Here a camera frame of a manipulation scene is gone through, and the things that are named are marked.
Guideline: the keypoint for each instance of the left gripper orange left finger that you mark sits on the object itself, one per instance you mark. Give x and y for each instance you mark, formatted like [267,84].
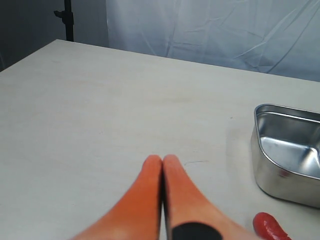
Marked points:
[137,215]

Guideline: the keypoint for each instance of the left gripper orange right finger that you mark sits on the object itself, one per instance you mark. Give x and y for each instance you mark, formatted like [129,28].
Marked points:
[189,215]

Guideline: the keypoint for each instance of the red toy sausage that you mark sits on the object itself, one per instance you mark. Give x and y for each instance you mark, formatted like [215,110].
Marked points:
[267,227]

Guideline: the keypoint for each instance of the stainless steel lunch box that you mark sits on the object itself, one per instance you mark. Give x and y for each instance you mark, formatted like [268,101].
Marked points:
[285,153]

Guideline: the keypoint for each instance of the black light stand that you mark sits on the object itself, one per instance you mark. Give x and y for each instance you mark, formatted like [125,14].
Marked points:
[67,18]

